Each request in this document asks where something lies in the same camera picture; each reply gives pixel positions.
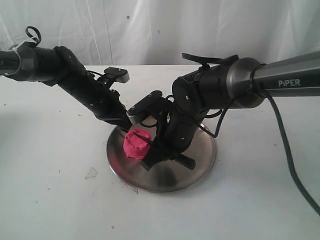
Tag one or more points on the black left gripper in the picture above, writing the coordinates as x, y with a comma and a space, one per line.
106, 106

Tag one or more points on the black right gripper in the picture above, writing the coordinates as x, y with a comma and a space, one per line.
175, 132

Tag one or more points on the pink play dough lump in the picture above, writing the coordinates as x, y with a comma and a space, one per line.
133, 146

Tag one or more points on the black knife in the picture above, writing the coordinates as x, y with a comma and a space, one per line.
143, 138

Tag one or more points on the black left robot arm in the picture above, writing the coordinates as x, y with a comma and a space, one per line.
59, 66

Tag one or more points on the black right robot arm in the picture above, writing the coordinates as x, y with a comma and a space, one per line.
222, 84

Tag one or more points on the round stainless steel plate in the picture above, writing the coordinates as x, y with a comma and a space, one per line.
167, 176

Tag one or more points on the white backdrop curtain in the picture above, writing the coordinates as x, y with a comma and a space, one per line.
157, 32

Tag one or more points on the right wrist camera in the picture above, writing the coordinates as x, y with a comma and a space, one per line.
151, 105

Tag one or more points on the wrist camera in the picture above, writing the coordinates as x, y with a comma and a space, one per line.
151, 105
116, 74

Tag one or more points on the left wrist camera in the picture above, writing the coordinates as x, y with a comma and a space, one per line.
116, 74

